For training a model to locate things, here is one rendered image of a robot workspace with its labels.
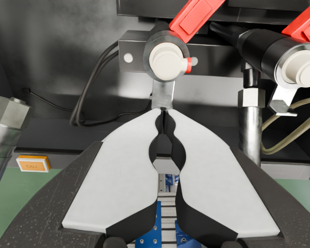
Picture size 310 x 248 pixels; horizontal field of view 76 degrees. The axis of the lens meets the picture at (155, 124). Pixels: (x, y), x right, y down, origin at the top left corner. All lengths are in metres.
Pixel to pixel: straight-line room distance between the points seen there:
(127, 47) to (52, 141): 0.27
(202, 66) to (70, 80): 0.29
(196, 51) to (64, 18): 0.26
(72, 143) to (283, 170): 0.41
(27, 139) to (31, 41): 0.19
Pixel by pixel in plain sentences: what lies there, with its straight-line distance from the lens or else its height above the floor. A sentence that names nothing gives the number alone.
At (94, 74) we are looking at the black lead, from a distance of 0.25.
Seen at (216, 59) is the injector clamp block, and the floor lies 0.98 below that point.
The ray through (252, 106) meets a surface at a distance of 0.19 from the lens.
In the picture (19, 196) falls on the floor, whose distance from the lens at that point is 2.42.
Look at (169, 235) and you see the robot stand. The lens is 0.78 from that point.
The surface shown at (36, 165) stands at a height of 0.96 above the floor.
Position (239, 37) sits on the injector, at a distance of 0.22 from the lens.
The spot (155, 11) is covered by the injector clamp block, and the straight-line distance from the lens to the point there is 0.24.
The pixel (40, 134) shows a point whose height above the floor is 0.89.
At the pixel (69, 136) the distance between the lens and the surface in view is 0.45.
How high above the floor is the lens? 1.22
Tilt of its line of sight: 57 degrees down
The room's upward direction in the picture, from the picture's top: 179 degrees counter-clockwise
